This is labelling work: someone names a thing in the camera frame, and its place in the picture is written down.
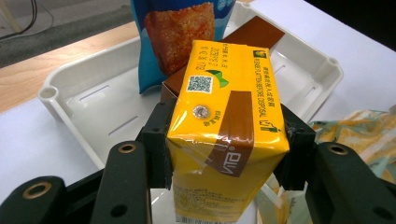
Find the white plastic tray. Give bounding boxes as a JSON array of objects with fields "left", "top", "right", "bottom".
[{"left": 37, "top": 1, "right": 344, "bottom": 171}]

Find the wooden table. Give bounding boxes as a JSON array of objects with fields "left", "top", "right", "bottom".
[{"left": 0, "top": 21, "right": 142, "bottom": 114}]

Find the yellow drink carton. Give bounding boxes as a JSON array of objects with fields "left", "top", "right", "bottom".
[{"left": 166, "top": 39, "right": 290, "bottom": 224}]

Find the brown box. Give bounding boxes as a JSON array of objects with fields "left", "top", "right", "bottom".
[{"left": 161, "top": 16, "right": 286, "bottom": 101}]

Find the lemon print fabric bag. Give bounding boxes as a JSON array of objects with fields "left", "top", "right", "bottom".
[{"left": 255, "top": 105, "right": 396, "bottom": 224}]

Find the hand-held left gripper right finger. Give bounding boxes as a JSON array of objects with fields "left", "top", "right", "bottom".
[{"left": 274, "top": 104, "right": 396, "bottom": 224}]

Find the black hanging cable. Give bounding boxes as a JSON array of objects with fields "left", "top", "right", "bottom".
[{"left": 0, "top": 0, "right": 54, "bottom": 41}]

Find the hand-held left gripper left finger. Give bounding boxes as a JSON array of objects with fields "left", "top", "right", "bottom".
[{"left": 90, "top": 98, "right": 177, "bottom": 224}]

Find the blue snack packet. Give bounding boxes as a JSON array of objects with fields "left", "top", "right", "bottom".
[{"left": 130, "top": 0, "right": 237, "bottom": 95}]

